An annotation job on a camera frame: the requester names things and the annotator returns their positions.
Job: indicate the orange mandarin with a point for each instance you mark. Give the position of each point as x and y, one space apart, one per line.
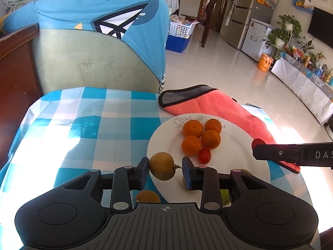
213 126
210 139
192 128
191 145

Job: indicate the black television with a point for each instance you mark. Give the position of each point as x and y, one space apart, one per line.
321 24

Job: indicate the orange smiley bucket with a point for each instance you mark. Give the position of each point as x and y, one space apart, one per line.
264 63

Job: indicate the pale green chair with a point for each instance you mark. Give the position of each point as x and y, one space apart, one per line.
83 62

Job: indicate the brown round fruit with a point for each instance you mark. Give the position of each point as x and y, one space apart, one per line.
161 166
147 197

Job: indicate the potted green plants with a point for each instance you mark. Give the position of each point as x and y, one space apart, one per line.
282 32

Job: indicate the blue wall shelf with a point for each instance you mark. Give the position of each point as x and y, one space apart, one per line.
301 5

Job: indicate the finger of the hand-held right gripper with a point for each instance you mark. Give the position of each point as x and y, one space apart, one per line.
275 152

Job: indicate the dark wooden chair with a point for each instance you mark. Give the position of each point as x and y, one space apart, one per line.
208 18

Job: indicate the small white freezer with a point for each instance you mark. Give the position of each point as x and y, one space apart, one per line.
256 40

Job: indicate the silver refrigerator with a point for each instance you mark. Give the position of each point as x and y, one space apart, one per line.
240 13

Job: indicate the blue white checkered tablecloth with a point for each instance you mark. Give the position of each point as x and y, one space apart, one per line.
78 135

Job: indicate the pink grey-edged towel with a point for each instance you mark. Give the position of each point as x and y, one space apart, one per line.
221 104

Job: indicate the white floral plate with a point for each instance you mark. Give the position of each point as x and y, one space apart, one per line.
234 145

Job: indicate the blue plastic bin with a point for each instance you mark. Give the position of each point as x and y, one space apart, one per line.
177 44

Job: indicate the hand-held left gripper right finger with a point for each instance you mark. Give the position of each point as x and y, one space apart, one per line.
186 173

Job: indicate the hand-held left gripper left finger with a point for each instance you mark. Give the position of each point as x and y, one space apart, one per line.
144 171

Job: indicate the green chair with blue shirt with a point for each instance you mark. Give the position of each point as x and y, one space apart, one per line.
78 7

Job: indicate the black white patterned cloth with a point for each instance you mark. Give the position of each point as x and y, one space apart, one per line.
162 83

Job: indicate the dark wooden furniture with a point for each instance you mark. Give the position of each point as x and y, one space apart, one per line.
15 88

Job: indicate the white perforated basket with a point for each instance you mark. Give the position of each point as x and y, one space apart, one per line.
180 28

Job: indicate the red cherry tomato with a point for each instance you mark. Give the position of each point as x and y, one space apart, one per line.
204 155
258 143

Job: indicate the white-covered low cabinet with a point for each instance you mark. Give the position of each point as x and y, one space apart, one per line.
304 86

